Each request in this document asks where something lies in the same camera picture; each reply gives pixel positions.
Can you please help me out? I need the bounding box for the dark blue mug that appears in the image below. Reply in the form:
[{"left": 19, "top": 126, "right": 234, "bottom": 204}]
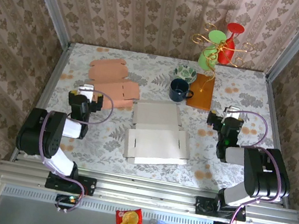
[{"left": 167, "top": 77, "right": 196, "bottom": 104}]

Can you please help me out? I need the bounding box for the green plastic wine glass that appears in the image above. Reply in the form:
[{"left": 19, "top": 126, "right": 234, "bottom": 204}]
[{"left": 197, "top": 28, "right": 228, "bottom": 73}]

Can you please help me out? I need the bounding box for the pink paper box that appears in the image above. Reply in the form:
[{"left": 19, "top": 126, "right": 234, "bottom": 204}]
[{"left": 82, "top": 53, "right": 147, "bottom": 116}]

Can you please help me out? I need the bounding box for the aluminium table side rail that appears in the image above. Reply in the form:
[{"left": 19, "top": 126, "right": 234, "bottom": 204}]
[
  {"left": 244, "top": 74, "right": 299, "bottom": 209},
  {"left": 9, "top": 35, "right": 74, "bottom": 170}
]

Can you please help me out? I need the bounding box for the green leaf patterned bowl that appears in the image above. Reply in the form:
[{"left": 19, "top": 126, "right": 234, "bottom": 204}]
[{"left": 172, "top": 63, "right": 199, "bottom": 85}]

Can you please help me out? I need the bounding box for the floral tablecloth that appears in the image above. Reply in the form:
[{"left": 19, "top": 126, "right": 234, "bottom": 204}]
[{"left": 23, "top": 34, "right": 299, "bottom": 203}]

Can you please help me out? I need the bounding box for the long aluminium base rail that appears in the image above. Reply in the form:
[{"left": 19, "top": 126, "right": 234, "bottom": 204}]
[{"left": 0, "top": 157, "right": 299, "bottom": 224}]

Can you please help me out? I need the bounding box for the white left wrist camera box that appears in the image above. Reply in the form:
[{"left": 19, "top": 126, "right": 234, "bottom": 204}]
[{"left": 76, "top": 82, "right": 96, "bottom": 103}]

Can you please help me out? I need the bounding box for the gold wire cup tree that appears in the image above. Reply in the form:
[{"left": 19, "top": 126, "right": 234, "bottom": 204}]
[{"left": 180, "top": 20, "right": 257, "bottom": 117}]

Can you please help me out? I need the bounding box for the white paper box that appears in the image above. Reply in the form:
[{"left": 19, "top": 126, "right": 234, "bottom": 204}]
[{"left": 120, "top": 96, "right": 198, "bottom": 174}]

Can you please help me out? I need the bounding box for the red snack packet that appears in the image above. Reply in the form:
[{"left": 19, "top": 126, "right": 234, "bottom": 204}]
[{"left": 114, "top": 204, "right": 146, "bottom": 224}]

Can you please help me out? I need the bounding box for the red plastic wine glass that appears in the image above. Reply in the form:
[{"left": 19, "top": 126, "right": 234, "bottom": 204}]
[{"left": 215, "top": 21, "right": 246, "bottom": 68}]

